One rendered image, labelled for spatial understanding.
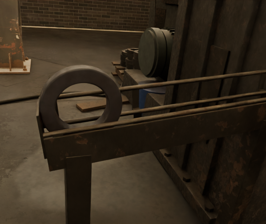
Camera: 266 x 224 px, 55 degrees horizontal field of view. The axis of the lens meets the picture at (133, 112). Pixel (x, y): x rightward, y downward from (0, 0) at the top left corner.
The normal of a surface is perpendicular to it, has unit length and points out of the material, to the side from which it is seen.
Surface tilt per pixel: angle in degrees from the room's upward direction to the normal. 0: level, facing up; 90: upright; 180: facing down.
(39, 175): 0
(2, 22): 90
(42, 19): 90
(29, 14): 90
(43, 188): 0
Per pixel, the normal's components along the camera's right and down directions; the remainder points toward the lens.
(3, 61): 0.30, 0.42
